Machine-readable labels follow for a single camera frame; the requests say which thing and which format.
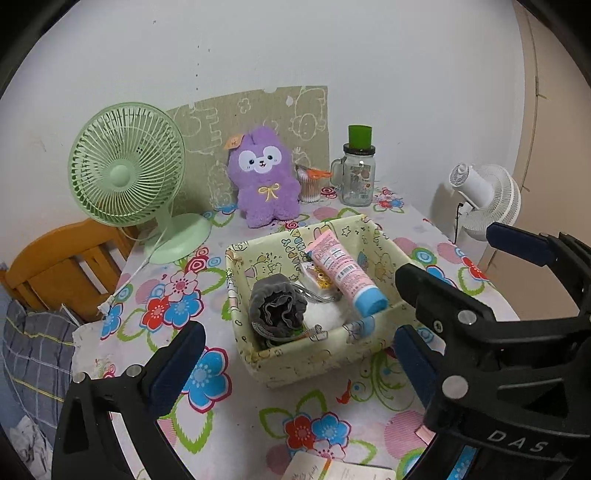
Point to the cartoon keychain charm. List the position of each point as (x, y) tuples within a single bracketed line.
[(315, 280)]

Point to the wooden chair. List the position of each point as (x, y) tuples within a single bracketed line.
[(69, 266)]

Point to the green plastic cup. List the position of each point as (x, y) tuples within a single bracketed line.
[(360, 137)]

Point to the yellow cartoon fabric box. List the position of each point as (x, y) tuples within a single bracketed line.
[(250, 261)]

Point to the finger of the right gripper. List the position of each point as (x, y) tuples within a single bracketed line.
[(533, 248)]

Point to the pink blue cream tube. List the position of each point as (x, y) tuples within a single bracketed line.
[(328, 253)]

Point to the floral tablecloth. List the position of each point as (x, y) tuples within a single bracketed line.
[(225, 424)]

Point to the toothpick jar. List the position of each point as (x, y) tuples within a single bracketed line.
[(310, 190)]

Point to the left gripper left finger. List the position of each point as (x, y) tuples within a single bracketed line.
[(86, 446)]

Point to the white circulator fan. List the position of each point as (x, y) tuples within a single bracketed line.
[(492, 193)]

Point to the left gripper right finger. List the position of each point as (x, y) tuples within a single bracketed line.
[(518, 392)]

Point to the glass mason jar mug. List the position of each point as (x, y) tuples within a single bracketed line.
[(353, 175)]

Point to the white cream tube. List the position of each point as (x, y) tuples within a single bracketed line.
[(305, 466)]

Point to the purple plush bunny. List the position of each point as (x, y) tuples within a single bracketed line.
[(262, 170)]

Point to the grey scrunchie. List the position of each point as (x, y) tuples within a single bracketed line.
[(276, 309)]

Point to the grey plaid pillow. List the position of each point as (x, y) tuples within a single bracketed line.
[(36, 357)]

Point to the green desk fan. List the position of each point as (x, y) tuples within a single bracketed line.
[(126, 167)]

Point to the green cartoon mat board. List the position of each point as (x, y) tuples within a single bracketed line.
[(299, 115)]

